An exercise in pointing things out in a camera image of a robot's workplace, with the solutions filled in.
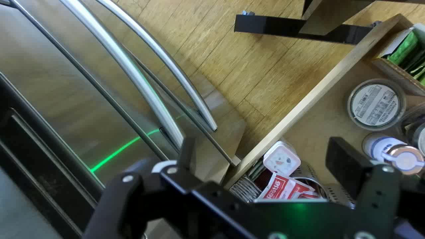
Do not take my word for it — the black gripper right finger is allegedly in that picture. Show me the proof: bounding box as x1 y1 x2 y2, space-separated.
326 135 376 199

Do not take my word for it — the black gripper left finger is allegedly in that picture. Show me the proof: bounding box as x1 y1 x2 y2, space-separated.
177 135 200 179

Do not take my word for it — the stainless steel fridge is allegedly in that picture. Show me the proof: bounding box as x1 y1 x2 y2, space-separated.
0 0 248 239

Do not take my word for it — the perforated metal cup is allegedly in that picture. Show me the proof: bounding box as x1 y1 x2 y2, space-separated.
229 174 330 204

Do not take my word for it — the round container with label lid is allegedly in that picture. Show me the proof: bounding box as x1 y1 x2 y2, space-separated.
346 78 408 133

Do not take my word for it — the wooden shelf cabinet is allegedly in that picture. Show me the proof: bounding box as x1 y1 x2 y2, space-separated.
224 12 425 210

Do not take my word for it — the white bottle with pink cap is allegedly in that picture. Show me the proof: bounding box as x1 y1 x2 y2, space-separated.
362 131 425 178

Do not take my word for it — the curved steel fridge handle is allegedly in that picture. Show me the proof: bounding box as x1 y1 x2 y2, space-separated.
59 0 187 150
96 0 220 133

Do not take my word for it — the black metal frame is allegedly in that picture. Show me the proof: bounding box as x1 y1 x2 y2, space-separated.
233 0 386 46

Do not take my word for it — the tea bag box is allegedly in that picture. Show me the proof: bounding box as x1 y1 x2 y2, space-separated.
372 22 425 97

